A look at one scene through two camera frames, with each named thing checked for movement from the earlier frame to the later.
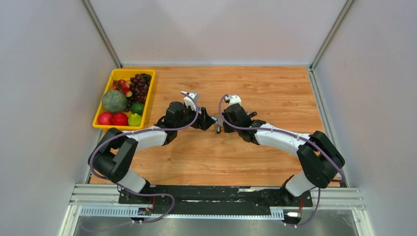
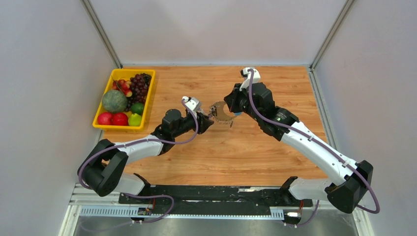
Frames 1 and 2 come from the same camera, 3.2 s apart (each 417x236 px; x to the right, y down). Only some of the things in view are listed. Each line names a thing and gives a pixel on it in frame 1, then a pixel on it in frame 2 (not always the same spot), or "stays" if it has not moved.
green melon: [114, 101] stays
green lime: [137, 107] stays
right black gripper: [226, 129] -> [231, 100]
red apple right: [119, 119] stays
